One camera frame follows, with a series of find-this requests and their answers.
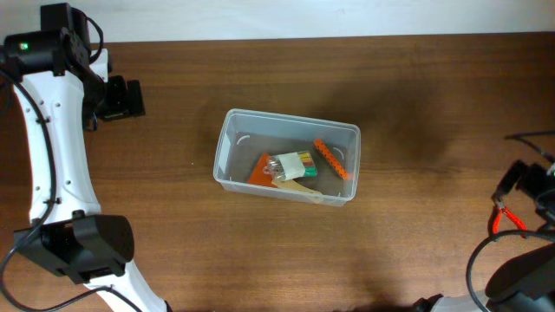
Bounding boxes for red handled pliers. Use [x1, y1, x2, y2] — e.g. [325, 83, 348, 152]
[487, 195, 527, 236]

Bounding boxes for red scraper wooden handle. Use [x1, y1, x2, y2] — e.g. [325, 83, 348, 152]
[247, 153, 321, 195]

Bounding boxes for clear bag of wall plugs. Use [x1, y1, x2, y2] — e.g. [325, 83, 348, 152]
[264, 151, 318, 182]

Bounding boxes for clear plastic container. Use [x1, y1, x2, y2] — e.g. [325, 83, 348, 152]
[213, 109, 361, 207]

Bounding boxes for orange bit holder strip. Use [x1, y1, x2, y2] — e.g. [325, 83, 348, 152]
[314, 139, 353, 180]

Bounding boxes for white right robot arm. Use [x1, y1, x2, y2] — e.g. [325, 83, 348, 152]
[409, 130, 554, 312]

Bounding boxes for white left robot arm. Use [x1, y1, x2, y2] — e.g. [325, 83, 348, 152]
[1, 3, 169, 311]

